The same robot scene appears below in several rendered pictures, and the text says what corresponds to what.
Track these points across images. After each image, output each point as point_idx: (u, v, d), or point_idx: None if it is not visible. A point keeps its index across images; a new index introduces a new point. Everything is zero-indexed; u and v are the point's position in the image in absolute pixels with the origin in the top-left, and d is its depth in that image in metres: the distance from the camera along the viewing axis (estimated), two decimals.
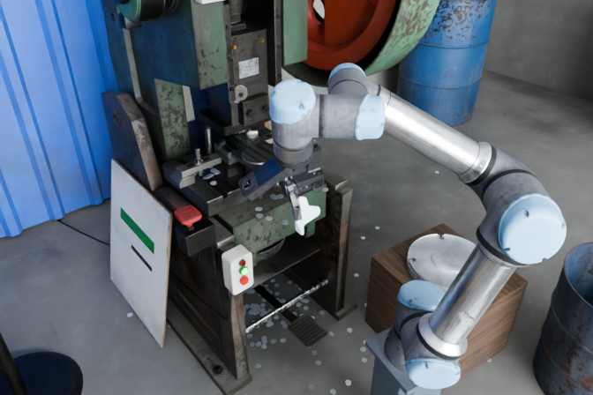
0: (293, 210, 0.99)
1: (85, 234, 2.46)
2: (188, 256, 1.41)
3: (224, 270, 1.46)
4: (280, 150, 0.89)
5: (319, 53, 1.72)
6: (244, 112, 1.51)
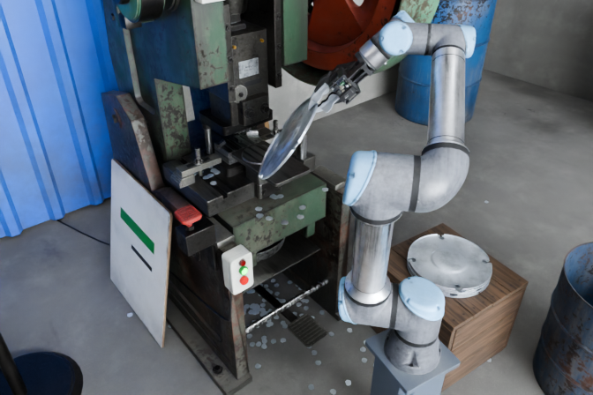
0: (319, 81, 1.38)
1: (85, 234, 2.46)
2: (188, 256, 1.41)
3: (224, 270, 1.46)
4: (371, 42, 1.33)
5: None
6: (244, 112, 1.51)
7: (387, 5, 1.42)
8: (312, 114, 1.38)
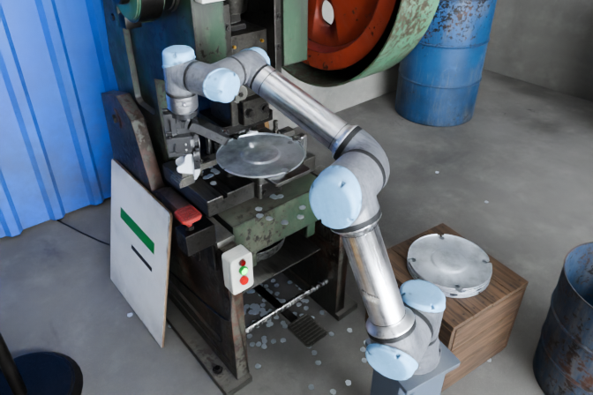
0: None
1: (85, 234, 2.46)
2: (188, 256, 1.41)
3: (224, 270, 1.46)
4: None
5: None
6: (244, 112, 1.51)
7: (334, 63, 1.68)
8: (300, 154, 1.61)
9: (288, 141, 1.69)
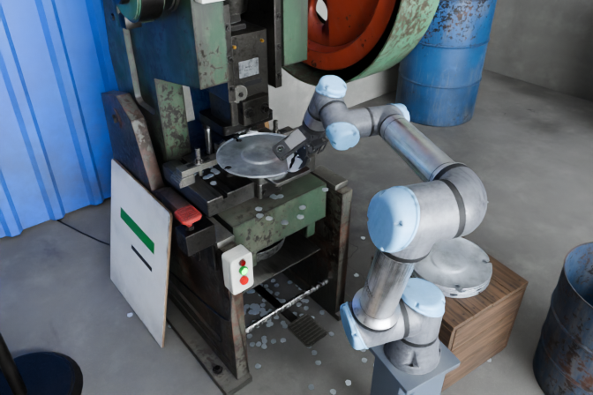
0: (303, 166, 1.45)
1: (85, 234, 2.46)
2: (188, 256, 1.41)
3: (224, 270, 1.46)
4: (315, 122, 1.33)
5: None
6: (244, 112, 1.51)
7: (322, 63, 1.73)
8: (263, 136, 1.73)
9: (236, 141, 1.69)
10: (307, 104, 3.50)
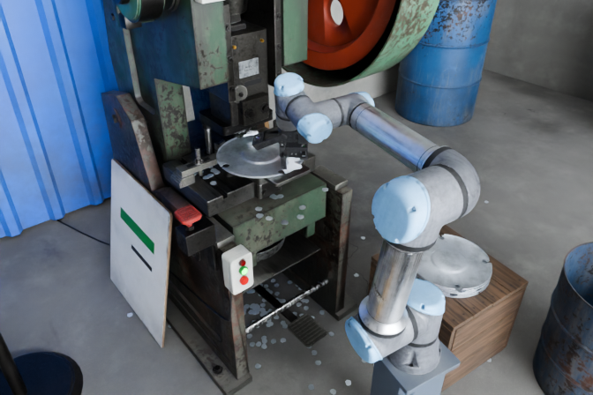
0: (281, 165, 1.44)
1: (85, 234, 2.46)
2: (188, 256, 1.41)
3: (224, 270, 1.46)
4: (276, 117, 1.32)
5: (350, 46, 1.59)
6: (244, 112, 1.51)
7: None
8: (252, 175, 1.51)
9: None
10: None
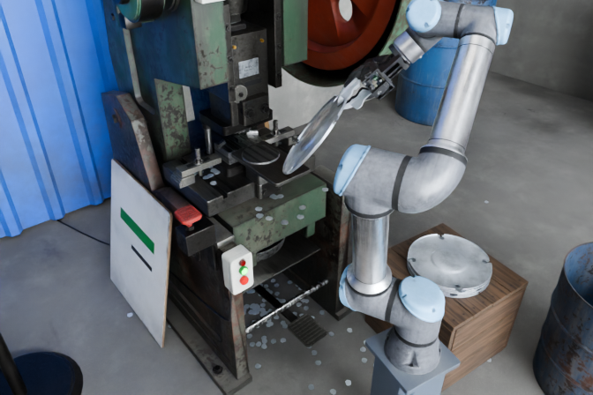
0: (349, 76, 1.30)
1: (85, 234, 2.46)
2: (188, 256, 1.41)
3: (224, 270, 1.46)
4: None
5: None
6: (244, 112, 1.51)
7: None
8: (313, 150, 1.29)
9: (335, 118, 1.29)
10: (307, 104, 3.50)
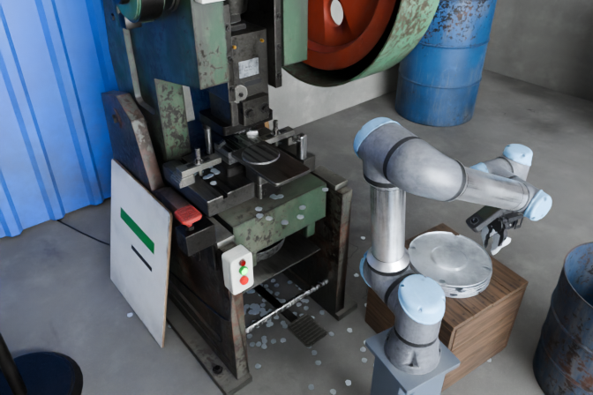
0: (501, 240, 1.47)
1: (85, 234, 2.46)
2: (188, 256, 1.41)
3: (224, 270, 1.46)
4: None
5: None
6: (244, 112, 1.51)
7: None
8: (418, 268, 1.72)
9: (446, 282, 1.66)
10: (307, 104, 3.50)
